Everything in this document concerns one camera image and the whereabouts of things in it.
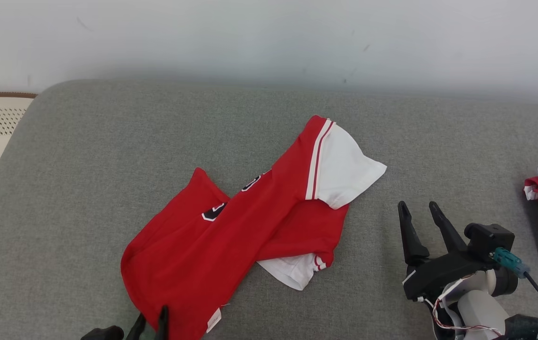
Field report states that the red white-sleeved jersey shirt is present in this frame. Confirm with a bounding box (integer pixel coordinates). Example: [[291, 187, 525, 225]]
[[120, 115, 387, 340]]

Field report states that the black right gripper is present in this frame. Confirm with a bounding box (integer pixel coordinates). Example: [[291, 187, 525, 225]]
[[397, 201, 492, 302]]

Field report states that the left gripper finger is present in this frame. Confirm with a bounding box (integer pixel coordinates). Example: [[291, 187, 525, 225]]
[[155, 306, 170, 340], [125, 312, 147, 340]]

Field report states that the grey fabric sofa cushion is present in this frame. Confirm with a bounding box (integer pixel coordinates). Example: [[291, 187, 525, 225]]
[[0, 79, 538, 340]]

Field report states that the teal right camera connector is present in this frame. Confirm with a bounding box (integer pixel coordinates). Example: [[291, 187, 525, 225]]
[[489, 246, 530, 279]]

